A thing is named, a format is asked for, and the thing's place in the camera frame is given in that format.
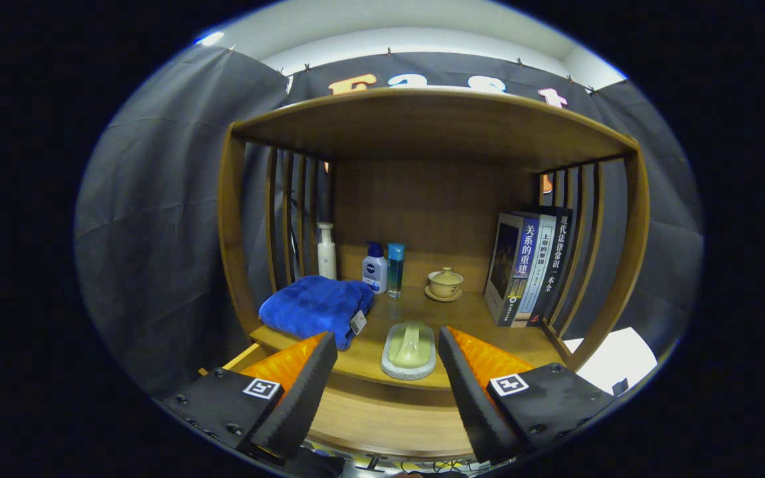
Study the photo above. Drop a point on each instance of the pale blue spine book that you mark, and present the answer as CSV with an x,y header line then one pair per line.
x,y
542,265

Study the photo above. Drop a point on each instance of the white pump bottle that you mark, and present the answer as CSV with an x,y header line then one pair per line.
x,y
327,259

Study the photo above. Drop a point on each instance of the teal glass bottle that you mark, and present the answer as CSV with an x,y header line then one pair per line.
x,y
395,269

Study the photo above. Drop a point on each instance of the small ceiling light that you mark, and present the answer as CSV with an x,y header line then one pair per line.
x,y
211,38

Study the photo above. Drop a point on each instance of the white bottle with blue cap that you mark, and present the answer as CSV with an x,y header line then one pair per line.
x,y
374,273

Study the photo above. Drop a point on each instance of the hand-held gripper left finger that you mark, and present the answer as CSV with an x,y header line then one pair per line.
x,y
303,392

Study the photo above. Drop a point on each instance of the wooden cabinet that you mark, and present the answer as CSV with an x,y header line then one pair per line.
x,y
422,126

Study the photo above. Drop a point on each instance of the beige saucer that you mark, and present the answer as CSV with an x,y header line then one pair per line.
x,y
430,295

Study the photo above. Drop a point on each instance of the wooden countertop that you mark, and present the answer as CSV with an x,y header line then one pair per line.
x,y
462,318

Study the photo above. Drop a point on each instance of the wooden drawer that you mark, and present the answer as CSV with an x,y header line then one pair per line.
x,y
382,418

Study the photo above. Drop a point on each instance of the blue towel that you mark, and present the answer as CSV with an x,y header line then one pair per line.
x,y
309,305

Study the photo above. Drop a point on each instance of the beige lidded tea cup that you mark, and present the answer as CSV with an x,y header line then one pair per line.
x,y
445,283

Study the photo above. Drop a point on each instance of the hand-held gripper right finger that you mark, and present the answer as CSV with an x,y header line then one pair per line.
x,y
469,392

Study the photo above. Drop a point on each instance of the small black object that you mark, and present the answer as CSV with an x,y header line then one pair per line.
x,y
619,388

